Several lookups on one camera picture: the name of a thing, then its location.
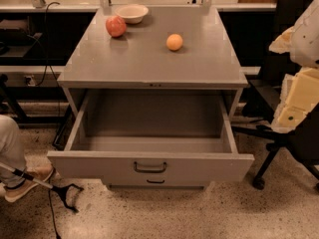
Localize grey drawer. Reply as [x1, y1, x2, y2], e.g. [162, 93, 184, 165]
[103, 179, 210, 190]
[48, 90, 254, 182]

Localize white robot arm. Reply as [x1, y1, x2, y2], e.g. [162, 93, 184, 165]
[269, 0, 319, 133]

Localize person leg beige trousers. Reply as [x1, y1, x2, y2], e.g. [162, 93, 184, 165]
[0, 116, 26, 188]

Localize black grabber reacher tool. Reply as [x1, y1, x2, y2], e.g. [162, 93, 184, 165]
[0, 162, 84, 213]

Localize wall power outlet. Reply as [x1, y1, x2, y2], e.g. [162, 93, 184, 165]
[25, 76, 36, 87]

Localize grey top drawer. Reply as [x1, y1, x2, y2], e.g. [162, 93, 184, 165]
[48, 90, 254, 182]

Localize orange fruit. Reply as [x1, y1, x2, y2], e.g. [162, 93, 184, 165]
[166, 34, 183, 51]

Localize red apple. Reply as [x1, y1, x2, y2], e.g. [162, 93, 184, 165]
[106, 16, 127, 38]

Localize tan shoe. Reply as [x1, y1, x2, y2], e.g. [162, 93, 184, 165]
[3, 164, 54, 202]

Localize black power cable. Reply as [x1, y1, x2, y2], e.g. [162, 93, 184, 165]
[33, 1, 63, 239]

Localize black office chair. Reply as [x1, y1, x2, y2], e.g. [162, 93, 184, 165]
[232, 0, 319, 190]

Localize grey metal drawer cabinet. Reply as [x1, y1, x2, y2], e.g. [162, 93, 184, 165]
[57, 4, 249, 191]

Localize grey bottom drawer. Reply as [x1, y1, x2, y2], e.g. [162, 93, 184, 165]
[103, 179, 210, 190]

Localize white bowl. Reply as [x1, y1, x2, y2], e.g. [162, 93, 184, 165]
[115, 4, 149, 24]

